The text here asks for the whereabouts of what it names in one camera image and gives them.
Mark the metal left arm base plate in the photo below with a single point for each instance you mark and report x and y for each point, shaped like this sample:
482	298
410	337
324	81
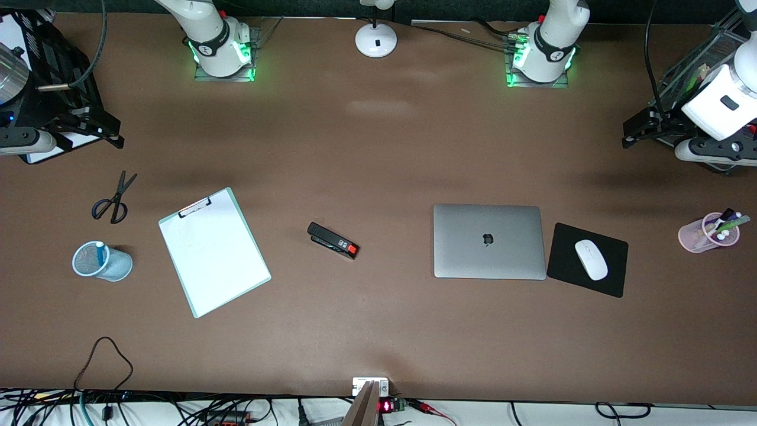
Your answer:
541	84

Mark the black stacked paper tray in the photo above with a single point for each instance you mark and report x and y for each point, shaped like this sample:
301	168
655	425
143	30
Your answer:
59	59

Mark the wooden post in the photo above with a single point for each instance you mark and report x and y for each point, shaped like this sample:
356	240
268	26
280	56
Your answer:
364	408

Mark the black mouse pad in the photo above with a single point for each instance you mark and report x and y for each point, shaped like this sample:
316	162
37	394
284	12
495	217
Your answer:
565	269

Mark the circuit board with red display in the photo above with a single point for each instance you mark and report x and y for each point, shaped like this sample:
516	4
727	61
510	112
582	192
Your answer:
391	406

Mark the white power box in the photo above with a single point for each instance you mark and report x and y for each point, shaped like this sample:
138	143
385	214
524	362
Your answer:
361	384

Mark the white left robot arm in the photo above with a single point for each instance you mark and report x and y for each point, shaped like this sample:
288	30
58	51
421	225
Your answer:
550	47

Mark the white lamp base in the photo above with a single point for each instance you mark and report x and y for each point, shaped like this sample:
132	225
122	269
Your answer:
376	40

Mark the red black clip leads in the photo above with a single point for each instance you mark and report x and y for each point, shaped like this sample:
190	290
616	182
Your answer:
429	408

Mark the black scissors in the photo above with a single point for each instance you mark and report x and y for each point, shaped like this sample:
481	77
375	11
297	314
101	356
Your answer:
117	204

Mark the mint green clipboard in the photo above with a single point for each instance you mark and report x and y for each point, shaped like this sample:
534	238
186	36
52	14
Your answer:
192	309

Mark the pink translucent cup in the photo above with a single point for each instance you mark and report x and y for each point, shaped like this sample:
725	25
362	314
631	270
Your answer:
692	236

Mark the purple marker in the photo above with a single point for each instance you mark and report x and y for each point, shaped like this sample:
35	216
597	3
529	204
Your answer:
733	218

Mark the light blue mesh cup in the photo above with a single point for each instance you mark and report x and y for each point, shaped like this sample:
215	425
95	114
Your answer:
118	266

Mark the silver grey laptop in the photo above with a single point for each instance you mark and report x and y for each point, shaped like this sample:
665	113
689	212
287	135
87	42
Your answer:
467	260

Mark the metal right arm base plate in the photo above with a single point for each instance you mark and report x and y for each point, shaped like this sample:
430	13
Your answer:
255	35

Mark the white paper sheet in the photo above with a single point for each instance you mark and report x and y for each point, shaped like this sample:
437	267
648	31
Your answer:
219	254

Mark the white computer mouse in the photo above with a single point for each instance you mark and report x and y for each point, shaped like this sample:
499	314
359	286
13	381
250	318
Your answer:
591	260

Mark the black capped marker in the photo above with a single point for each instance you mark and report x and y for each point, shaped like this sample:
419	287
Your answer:
724	218

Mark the green marker in cup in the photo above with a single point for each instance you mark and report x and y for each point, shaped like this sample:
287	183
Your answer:
739	223

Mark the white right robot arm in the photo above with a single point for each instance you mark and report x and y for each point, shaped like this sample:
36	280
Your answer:
216	41

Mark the light blue marker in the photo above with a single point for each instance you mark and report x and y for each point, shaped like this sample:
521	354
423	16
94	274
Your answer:
100	253

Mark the black stapler with orange tip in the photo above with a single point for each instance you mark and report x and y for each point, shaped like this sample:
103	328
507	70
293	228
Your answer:
331	238

